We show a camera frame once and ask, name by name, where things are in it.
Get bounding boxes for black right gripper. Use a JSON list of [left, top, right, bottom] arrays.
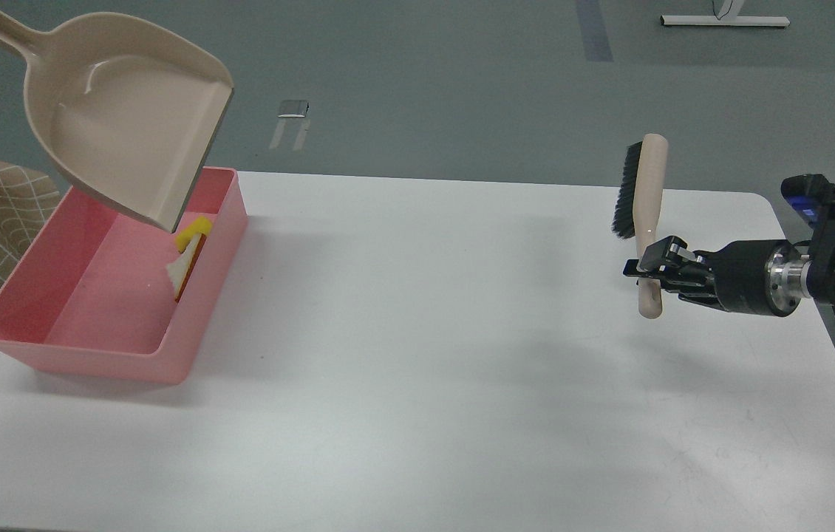
[[623, 236, 795, 317]]

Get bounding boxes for beige hand brush black bristles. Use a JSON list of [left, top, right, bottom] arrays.
[[612, 133, 669, 320]]

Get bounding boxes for yellow green sponge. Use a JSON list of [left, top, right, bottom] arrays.
[[174, 216, 214, 253]]

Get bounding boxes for white bread slice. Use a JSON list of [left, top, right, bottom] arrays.
[[165, 233, 207, 302]]

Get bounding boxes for beige plastic dustpan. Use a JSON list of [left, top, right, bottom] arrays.
[[0, 10, 234, 232]]

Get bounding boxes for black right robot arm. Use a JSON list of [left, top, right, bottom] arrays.
[[611, 142, 835, 318]]

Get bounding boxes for pink plastic bin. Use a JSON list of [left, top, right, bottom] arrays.
[[0, 166, 248, 384]]

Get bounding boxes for silver floor socket plate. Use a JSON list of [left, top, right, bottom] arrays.
[[278, 100, 310, 119]]

